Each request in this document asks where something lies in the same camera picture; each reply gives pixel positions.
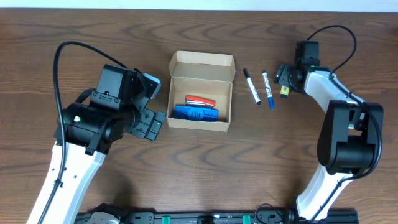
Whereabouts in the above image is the black whiteboard marker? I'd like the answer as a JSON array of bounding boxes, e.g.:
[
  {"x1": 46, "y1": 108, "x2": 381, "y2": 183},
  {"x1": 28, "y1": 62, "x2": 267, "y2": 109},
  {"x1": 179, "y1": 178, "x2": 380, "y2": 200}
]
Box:
[{"x1": 243, "y1": 68, "x2": 261, "y2": 105}]

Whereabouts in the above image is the open cardboard box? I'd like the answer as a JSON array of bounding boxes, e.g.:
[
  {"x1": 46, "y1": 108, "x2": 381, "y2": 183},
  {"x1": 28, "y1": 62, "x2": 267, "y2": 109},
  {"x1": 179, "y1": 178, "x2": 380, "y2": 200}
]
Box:
[{"x1": 167, "y1": 51, "x2": 236, "y2": 132}]

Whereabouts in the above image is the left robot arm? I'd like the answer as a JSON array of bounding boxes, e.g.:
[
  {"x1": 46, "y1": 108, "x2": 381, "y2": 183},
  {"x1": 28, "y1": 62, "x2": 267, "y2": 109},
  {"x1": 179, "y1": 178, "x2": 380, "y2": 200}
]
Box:
[{"x1": 28, "y1": 64, "x2": 165, "y2": 223}]

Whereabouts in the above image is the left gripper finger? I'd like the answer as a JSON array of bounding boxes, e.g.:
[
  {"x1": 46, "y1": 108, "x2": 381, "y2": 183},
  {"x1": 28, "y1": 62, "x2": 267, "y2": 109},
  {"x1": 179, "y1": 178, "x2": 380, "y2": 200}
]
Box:
[
  {"x1": 145, "y1": 111, "x2": 166, "y2": 141},
  {"x1": 128, "y1": 108, "x2": 155, "y2": 139}
]

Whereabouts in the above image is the yellow highlighter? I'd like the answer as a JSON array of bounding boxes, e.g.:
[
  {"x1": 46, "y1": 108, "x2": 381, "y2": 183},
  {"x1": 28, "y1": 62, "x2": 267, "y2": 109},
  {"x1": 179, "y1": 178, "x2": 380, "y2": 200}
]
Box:
[{"x1": 280, "y1": 86, "x2": 290, "y2": 98}]

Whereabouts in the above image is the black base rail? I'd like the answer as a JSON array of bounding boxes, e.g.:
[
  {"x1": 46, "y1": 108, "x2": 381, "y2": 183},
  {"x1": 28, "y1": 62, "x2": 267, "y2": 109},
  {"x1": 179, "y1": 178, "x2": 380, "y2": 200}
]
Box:
[{"x1": 75, "y1": 202, "x2": 359, "y2": 224}]

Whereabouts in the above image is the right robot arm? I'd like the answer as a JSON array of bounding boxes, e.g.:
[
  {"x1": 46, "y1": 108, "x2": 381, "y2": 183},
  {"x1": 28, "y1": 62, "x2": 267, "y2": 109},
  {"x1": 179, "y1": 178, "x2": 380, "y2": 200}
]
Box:
[{"x1": 274, "y1": 65, "x2": 384, "y2": 223}]

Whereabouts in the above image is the blue whiteboard marker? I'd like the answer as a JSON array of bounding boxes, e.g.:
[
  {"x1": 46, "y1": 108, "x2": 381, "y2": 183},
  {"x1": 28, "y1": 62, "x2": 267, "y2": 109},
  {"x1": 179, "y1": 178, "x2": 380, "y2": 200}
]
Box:
[{"x1": 262, "y1": 70, "x2": 275, "y2": 109}]

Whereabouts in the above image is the red stapler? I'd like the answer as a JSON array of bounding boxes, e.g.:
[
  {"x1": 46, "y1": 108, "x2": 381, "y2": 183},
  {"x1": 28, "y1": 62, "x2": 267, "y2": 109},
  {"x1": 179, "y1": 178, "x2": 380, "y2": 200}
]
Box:
[{"x1": 185, "y1": 95, "x2": 216, "y2": 108}]

